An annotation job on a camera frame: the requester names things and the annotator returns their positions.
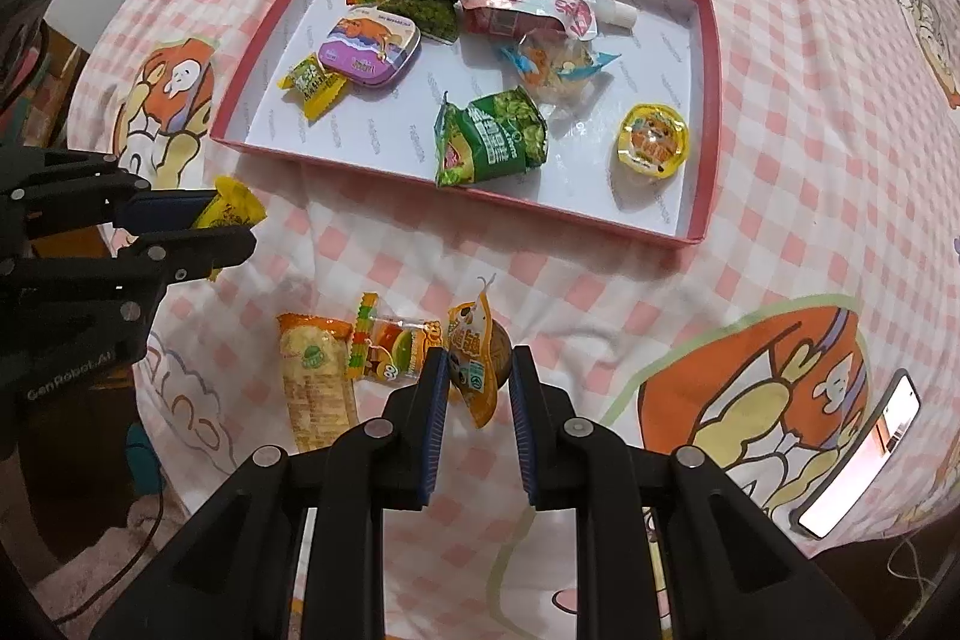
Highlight yellow candy wrapper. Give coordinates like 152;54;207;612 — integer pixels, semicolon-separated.
190;175;267;281
277;53;348;124

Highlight orange rice cracker pack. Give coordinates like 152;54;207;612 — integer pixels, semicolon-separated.
277;314;358;453

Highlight burger gummy packet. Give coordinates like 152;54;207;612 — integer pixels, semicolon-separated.
347;292;444;386

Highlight orange jelly cup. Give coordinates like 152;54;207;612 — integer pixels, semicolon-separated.
444;276;512;429

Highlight purple candy tin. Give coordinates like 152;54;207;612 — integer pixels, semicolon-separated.
317;8;421;88

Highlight dark green snack bag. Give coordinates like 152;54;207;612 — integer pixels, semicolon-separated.
377;0;460;44

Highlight green pea snack bag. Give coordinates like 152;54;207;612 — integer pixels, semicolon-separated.
434;88;548;187

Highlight yellow jelly cup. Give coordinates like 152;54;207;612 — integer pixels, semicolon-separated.
615;104;690;181

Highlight clear blue-edged snack packet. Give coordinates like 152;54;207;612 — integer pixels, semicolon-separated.
500;28;619;104

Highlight pink smartphone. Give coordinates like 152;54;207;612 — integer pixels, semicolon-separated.
789;369;921;541

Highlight pink shallow cardboard box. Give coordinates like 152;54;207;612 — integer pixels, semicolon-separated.
212;0;722;247

